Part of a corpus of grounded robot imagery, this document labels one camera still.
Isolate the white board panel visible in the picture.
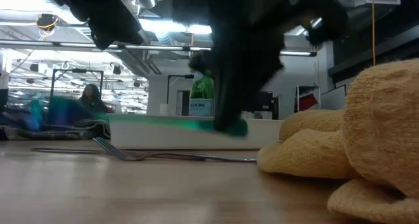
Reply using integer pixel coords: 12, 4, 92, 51
319, 84, 348, 111

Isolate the thin dark purple fork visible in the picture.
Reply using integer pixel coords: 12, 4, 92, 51
92, 136, 258, 163

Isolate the black monitor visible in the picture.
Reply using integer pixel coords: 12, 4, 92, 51
255, 90, 280, 121

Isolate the person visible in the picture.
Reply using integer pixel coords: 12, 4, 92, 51
77, 83, 109, 115

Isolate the round black ceiling device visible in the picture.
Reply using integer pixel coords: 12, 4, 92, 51
35, 13, 60, 32

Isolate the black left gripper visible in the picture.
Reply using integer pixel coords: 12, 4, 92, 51
48, 0, 145, 51

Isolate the red box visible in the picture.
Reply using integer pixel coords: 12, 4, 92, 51
295, 92, 319, 113

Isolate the white cutlery tray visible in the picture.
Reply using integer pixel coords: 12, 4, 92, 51
107, 113, 284, 151

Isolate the long ceiling light tube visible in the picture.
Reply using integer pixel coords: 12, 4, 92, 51
0, 39, 318, 58

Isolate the yellow terry towel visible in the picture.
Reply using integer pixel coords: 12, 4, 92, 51
257, 58, 419, 224

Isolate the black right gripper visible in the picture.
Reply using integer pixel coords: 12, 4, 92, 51
172, 0, 315, 133

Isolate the green bottle with white label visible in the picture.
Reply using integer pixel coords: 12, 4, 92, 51
189, 52, 215, 117

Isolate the teal handled iridescent fork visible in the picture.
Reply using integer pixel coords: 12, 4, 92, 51
31, 98, 249, 138

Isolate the grey checked cloth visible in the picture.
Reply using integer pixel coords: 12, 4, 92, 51
0, 115, 111, 141

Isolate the black metal frame stand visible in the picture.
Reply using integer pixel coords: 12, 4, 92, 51
48, 67, 105, 115

